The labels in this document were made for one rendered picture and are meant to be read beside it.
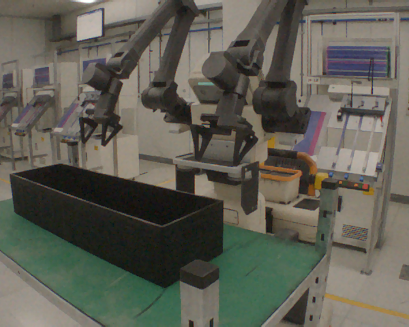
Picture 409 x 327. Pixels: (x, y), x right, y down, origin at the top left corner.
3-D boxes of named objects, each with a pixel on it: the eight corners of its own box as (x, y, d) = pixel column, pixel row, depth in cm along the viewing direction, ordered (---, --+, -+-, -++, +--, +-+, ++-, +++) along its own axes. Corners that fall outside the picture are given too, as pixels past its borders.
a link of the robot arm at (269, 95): (296, 101, 102) (279, 101, 105) (285, 80, 94) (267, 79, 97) (288, 128, 99) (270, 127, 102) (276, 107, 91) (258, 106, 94)
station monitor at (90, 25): (101, 39, 422) (102, 7, 414) (76, 44, 456) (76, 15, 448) (110, 39, 433) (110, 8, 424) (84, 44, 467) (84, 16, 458)
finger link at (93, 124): (84, 140, 99) (94, 110, 101) (70, 139, 103) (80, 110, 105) (101, 148, 105) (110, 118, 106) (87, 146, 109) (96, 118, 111)
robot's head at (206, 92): (219, 82, 131) (202, 50, 120) (271, 82, 118) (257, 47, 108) (202, 110, 124) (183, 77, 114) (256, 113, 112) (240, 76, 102)
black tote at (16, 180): (223, 253, 71) (223, 199, 69) (165, 289, 58) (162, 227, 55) (64, 199, 104) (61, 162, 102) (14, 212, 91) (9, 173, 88)
